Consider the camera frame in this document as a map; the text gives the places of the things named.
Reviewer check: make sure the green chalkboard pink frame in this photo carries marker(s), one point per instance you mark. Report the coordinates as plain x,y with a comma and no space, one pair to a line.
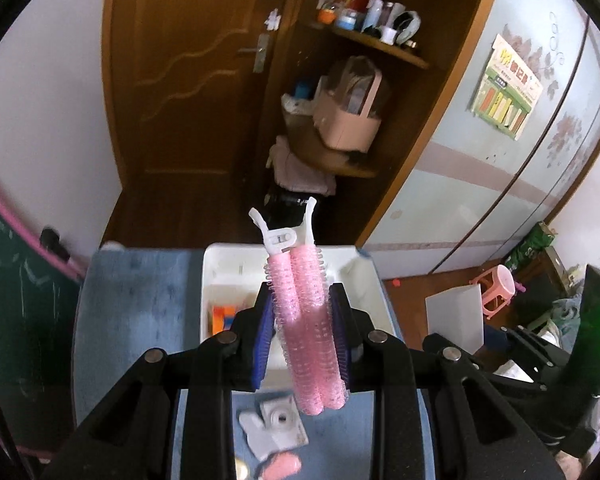
20,310

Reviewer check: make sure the multicoloured puzzle cube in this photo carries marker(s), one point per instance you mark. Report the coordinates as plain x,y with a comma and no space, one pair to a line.
225,321

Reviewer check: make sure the black easel clamp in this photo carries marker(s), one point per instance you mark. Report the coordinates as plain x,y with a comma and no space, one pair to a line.
55,244

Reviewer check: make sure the light cloth pile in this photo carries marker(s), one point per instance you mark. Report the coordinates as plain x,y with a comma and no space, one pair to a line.
565,320

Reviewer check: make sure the translucent white plastic piece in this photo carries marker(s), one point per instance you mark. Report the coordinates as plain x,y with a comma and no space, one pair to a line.
251,435

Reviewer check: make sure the crumpled plastic bag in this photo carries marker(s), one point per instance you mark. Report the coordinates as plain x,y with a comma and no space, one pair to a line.
295,104

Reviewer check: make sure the wooden corner shelf unit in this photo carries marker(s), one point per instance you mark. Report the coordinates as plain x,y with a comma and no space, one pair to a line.
430,110

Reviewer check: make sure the white door hook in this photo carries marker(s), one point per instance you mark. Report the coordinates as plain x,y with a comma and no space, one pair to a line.
272,19

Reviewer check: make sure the brown wooden door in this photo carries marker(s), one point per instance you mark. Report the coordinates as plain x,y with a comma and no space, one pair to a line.
190,110

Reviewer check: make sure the small white camera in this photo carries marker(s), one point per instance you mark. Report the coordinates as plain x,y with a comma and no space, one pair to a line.
282,417

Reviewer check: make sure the green bag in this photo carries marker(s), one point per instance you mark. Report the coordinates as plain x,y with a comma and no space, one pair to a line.
530,250

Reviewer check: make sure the pink plastic stool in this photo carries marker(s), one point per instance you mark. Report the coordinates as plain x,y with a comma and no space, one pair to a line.
497,290

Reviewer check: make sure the round beige compact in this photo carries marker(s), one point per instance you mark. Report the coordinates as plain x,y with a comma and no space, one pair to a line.
241,471

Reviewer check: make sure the cluster of jars and bottles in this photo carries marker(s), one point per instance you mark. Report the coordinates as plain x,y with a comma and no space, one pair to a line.
375,15

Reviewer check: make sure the floral sliding wardrobe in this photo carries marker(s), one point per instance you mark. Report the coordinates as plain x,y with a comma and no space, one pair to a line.
455,200

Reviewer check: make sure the black bag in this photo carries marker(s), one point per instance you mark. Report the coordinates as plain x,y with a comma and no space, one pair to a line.
287,210

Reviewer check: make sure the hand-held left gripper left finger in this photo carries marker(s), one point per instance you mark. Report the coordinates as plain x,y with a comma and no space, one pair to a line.
261,340

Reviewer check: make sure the white plastic storage tray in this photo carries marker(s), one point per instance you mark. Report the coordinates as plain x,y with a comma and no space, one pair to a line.
230,270

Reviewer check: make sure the blue cup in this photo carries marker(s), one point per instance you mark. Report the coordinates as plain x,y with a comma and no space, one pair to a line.
303,90

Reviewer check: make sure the green wall poster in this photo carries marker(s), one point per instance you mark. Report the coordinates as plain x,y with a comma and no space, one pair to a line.
505,87

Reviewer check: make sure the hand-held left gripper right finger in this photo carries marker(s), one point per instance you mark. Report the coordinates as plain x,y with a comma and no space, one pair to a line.
341,340

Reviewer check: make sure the pink folded cloth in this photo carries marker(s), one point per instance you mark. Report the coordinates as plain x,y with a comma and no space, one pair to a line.
300,170

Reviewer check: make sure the blue fuzzy mat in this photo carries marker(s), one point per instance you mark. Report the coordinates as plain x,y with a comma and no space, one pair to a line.
130,335

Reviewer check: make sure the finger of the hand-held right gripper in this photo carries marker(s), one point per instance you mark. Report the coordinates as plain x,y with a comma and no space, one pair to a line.
530,347

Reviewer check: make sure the pink hair roller clip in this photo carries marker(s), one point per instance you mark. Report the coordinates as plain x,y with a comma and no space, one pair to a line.
300,335

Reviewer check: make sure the pink scalloped case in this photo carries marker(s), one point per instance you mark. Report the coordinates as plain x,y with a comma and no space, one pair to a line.
280,467

